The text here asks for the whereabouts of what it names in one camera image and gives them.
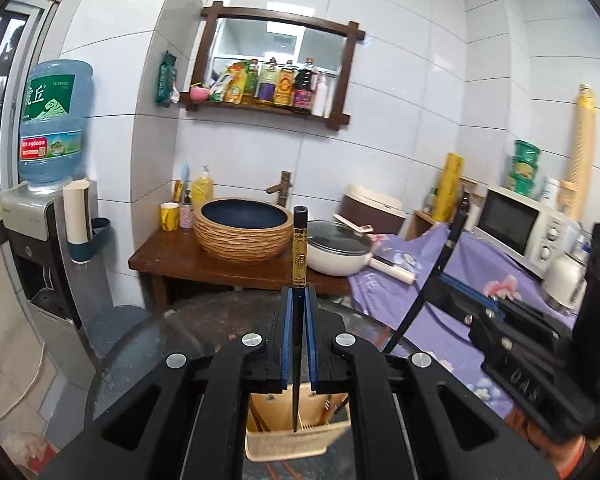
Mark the orange label bottle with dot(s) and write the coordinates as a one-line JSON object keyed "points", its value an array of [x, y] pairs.
{"points": [[284, 87]]}

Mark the wooden counter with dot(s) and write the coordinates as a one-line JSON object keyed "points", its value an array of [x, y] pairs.
{"points": [[180, 265]]}

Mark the cream cloth cover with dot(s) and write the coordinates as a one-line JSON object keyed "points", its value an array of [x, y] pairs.
{"points": [[5, 310]]}

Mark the yellow soap pump bottle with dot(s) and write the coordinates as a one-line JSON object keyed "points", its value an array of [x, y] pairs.
{"points": [[202, 190]]}

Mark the person's right forearm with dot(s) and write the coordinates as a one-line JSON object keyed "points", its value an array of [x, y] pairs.
{"points": [[577, 460]]}

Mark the bamboo style faucet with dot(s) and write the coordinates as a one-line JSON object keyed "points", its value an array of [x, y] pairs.
{"points": [[281, 190]]}

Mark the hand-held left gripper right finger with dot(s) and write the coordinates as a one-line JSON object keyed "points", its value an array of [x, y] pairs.
{"points": [[311, 340]]}

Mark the white electric pot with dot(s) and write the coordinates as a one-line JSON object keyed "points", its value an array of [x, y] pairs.
{"points": [[340, 260]]}

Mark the pink bowl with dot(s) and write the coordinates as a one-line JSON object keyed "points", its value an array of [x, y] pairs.
{"points": [[198, 93]]}

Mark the white paper cup tube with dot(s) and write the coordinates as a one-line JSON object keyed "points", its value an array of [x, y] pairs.
{"points": [[76, 210]]}

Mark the floral small bottle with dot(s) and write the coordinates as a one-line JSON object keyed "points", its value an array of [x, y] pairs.
{"points": [[187, 216]]}

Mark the dark soy sauce bottle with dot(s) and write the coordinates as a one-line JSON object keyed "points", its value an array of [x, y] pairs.
{"points": [[304, 87]]}

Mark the white lint roller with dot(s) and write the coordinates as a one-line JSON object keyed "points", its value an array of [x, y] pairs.
{"points": [[395, 271]]}

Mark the white tube bottle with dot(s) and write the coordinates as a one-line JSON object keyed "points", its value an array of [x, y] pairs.
{"points": [[549, 191]]}

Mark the purple label bottle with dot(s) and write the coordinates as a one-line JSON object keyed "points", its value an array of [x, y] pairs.
{"points": [[266, 85]]}

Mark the yellow green seasoning packet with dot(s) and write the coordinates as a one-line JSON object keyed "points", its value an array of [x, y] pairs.
{"points": [[219, 90], [236, 85]]}

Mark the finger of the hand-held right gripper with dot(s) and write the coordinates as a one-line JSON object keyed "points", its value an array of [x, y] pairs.
{"points": [[530, 317], [460, 305]]}

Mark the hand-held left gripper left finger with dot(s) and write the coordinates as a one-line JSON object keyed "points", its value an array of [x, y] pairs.
{"points": [[286, 340]]}

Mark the blue water jug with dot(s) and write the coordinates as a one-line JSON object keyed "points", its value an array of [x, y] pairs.
{"points": [[52, 125]]}

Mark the woven pattern wash basin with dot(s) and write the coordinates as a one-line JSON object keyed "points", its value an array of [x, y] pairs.
{"points": [[242, 240]]}

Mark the cream paper cup sleeve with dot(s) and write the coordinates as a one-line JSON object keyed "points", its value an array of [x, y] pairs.
{"points": [[582, 150]]}

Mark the wooden framed mirror shelf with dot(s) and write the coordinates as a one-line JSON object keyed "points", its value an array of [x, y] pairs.
{"points": [[280, 35]]}

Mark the white microwave oven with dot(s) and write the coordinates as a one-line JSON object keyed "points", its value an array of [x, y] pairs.
{"points": [[520, 230]]}

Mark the white plastic bag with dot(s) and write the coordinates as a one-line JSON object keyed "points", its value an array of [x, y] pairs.
{"points": [[27, 452]]}

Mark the brown wooden chopstick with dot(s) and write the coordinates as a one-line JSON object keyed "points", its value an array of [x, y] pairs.
{"points": [[286, 471]]}

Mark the yellow cup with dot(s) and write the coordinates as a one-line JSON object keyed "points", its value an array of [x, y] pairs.
{"points": [[169, 216]]}

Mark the white rice paddle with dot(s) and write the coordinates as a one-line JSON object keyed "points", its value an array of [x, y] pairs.
{"points": [[352, 224]]}

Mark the white kettle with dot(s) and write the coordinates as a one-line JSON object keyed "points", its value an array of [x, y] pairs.
{"points": [[565, 275]]}

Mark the black gold-banded chopstick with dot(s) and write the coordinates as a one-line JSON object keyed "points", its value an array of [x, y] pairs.
{"points": [[300, 260], [447, 247]]}

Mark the small wooden box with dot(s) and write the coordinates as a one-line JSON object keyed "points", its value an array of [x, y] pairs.
{"points": [[422, 225]]}

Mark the green oil bottle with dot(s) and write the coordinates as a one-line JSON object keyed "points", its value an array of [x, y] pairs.
{"points": [[252, 77]]}

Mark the sliding glass window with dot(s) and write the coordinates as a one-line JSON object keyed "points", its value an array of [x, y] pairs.
{"points": [[0, 60]]}

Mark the purple floral cloth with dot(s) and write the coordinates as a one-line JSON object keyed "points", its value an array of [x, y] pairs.
{"points": [[450, 360]]}

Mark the water dispenser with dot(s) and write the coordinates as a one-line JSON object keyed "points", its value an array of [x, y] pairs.
{"points": [[30, 260]]}

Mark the teal cup holder tray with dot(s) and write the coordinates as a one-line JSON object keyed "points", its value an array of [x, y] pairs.
{"points": [[92, 247]]}

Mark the brown white rice cooker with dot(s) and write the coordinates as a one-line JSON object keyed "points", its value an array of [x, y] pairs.
{"points": [[375, 207]]}

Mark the cream perforated utensil holder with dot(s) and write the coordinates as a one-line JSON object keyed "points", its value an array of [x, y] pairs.
{"points": [[280, 447]]}

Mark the yellow wrap roll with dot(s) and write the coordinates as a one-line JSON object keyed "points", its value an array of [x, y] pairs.
{"points": [[450, 185]]}

